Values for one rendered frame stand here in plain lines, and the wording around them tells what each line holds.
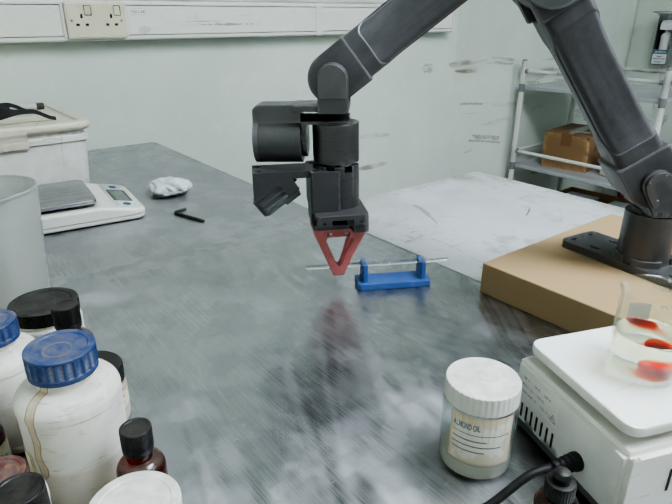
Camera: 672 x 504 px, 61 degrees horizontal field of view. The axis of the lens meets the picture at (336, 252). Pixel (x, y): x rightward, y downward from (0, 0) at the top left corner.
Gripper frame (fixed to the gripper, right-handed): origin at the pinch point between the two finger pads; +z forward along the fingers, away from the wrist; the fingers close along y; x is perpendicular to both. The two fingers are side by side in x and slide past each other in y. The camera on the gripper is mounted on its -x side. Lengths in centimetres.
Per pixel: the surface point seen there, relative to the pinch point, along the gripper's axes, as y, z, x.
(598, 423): 38.8, -3.6, 13.4
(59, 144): -52, -9, -49
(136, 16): -98, -32, -38
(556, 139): -172, 22, 126
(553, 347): 31.4, -5.5, 13.5
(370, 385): 22.4, 3.0, -0.1
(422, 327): 12.1, 3.1, 8.3
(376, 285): 1.7, 2.2, 4.9
